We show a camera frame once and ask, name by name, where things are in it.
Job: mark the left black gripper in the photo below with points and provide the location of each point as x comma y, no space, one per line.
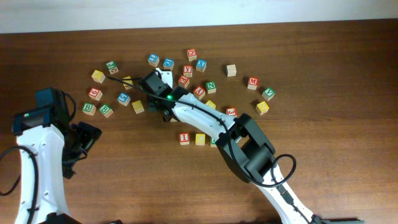
91,134

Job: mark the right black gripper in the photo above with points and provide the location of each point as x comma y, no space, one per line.
152,103

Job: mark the red letter I block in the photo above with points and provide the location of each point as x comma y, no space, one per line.
184,139

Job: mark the yellow letter C block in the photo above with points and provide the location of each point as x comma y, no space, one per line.
200,139

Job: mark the green letter R block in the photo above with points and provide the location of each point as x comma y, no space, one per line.
213,142

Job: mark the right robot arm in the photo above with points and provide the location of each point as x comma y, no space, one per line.
244,147

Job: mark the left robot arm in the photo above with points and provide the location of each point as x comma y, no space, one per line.
49,145

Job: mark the yellow block middle left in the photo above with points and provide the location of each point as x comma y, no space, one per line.
138,106

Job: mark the red letter E block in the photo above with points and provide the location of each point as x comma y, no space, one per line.
183,81

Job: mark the green letter B block left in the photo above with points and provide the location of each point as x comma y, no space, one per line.
89,109

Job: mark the green letter b block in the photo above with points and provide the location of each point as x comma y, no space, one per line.
106,110
89,109

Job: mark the red letter Y block lower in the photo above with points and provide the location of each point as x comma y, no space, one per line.
199,92

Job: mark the red letter y block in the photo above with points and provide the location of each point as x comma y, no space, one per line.
187,70
199,92

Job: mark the green letter B block right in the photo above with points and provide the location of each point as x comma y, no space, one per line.
106,110

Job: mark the blue letter D block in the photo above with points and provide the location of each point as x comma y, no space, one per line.
168,64

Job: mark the blue number 5 block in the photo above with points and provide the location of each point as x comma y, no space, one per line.
124,99

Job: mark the red letter Y block upper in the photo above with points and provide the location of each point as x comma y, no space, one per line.
187,70

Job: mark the yellow block centre right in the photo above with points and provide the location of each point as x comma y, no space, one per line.
210,104

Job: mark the yellow block upper middle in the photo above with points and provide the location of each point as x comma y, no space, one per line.
128,83

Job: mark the red number 9 block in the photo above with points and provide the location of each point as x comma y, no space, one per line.
95,94

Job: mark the green letter N block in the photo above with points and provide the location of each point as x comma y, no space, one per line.
211,87

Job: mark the blue letter X block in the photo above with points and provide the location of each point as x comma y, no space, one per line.
201,65

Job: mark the red letter C block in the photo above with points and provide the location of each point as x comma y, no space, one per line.
191,54

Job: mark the red number 3 block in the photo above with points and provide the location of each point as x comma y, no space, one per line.
231,112

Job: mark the yellow block far left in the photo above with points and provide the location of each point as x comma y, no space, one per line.
98,76

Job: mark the green letter J block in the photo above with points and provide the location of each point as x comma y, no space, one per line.
112,67

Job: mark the plain wooden block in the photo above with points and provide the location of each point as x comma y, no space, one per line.
231,70

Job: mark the red letter M block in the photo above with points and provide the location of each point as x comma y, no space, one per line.
253,83

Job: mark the yellow letter S block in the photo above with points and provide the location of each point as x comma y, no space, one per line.
262,108

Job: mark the green letter V block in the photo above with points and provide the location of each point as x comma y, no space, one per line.
268,94

